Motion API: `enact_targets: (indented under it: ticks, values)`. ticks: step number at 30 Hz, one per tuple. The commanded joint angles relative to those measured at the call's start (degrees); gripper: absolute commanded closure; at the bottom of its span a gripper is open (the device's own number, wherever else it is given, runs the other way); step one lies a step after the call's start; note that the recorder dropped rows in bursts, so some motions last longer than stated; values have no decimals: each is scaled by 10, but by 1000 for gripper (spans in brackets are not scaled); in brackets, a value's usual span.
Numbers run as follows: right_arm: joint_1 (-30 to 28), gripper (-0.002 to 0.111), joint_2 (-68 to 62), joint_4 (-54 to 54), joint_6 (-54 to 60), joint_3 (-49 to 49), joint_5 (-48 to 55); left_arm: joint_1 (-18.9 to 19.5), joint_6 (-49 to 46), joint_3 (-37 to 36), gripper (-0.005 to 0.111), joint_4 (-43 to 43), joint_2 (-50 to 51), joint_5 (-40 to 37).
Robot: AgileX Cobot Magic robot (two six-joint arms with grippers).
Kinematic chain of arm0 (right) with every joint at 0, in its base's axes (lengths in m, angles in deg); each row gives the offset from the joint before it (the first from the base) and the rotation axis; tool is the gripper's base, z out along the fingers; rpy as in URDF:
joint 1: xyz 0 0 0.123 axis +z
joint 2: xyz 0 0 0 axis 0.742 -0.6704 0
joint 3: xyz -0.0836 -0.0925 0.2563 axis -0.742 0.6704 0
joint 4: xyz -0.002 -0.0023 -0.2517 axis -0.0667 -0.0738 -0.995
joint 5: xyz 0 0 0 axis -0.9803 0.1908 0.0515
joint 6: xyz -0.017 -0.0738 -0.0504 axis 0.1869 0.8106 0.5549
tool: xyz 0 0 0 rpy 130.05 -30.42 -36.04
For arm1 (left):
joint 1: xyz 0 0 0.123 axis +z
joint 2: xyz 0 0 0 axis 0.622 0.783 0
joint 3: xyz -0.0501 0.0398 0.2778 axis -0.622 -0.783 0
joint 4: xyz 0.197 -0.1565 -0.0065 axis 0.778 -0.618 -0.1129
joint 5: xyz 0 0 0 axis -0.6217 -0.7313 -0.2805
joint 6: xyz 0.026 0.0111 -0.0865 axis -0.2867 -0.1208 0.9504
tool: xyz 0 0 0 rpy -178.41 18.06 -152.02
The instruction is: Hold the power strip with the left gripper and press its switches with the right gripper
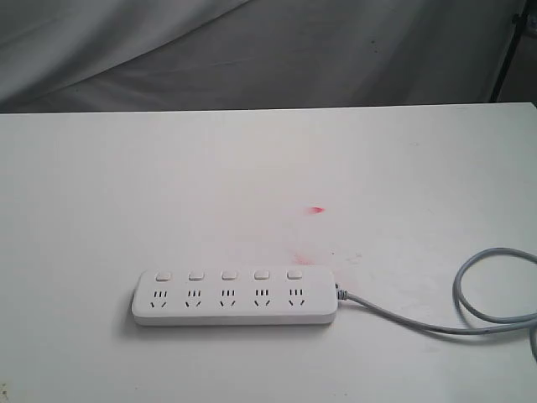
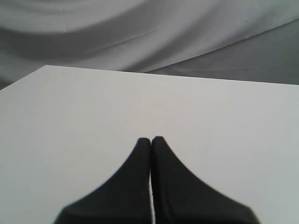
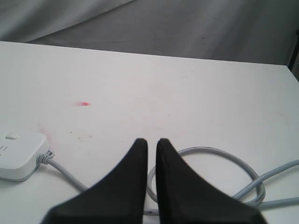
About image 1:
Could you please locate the white five-socket power strip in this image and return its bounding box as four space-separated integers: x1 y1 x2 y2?
131 265 338 327

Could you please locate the grey backdrop cloth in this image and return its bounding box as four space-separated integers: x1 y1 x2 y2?
1 1 524 113

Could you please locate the black tripod stand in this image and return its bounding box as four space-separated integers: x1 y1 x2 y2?
488 0 534 103

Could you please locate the grey power cord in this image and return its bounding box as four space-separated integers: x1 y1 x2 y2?
334 247 537 338

